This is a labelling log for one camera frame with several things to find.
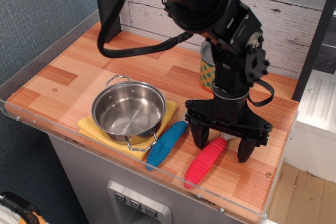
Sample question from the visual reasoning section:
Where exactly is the grey toy kitchen cabinet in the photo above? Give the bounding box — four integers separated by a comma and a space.
49, 135, 240, 223

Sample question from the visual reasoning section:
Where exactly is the dark post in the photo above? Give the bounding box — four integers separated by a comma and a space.
92, 0, 122, 44
292, 0, 335, 102

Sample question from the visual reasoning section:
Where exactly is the dark right post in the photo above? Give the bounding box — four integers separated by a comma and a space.
292, 0, 335, 102

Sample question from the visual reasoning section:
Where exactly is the patterned tin can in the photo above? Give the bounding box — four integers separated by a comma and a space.
199, 41, 215, 92

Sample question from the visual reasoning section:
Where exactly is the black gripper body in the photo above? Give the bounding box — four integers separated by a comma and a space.
185, 96, 272, 146

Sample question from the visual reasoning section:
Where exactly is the dark left post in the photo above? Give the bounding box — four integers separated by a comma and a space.
92, 0, 122, 44

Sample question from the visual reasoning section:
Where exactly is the yellow folded cloth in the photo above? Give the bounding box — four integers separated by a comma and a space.
77, 100, 177, 160

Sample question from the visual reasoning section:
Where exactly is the black device bottom left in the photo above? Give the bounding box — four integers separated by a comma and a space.
1, 191, 39, 223

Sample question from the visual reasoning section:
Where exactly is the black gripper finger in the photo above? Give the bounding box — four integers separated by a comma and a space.
190, 119, 211, 149
237, 138, 255, 163

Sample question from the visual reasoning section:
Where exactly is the red handled metal spoon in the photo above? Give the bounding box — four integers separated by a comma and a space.
184, 133, 236, 189

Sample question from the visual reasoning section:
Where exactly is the silver button panel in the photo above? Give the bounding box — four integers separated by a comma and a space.
107, 180, 173, 223

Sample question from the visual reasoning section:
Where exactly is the clear acrylic guard rail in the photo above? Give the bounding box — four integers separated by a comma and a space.
5, 15, 298, 223

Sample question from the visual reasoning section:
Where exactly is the orange object bottom left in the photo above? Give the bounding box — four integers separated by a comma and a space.
30, 212, 47, 224

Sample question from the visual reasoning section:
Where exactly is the stainless steel pot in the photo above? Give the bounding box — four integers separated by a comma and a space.
91, 75, 167, 152

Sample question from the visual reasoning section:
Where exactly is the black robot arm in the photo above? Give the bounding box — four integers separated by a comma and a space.
163, 0, 274, 163

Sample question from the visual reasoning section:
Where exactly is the blue handled metal fork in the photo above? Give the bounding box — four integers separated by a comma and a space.
145, 110, 188, 170

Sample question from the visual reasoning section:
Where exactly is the white side cabinet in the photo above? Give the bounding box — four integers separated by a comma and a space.
284, 70, 335, 182

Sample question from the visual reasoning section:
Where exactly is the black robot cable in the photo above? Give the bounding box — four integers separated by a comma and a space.
97, 0, 193, 59

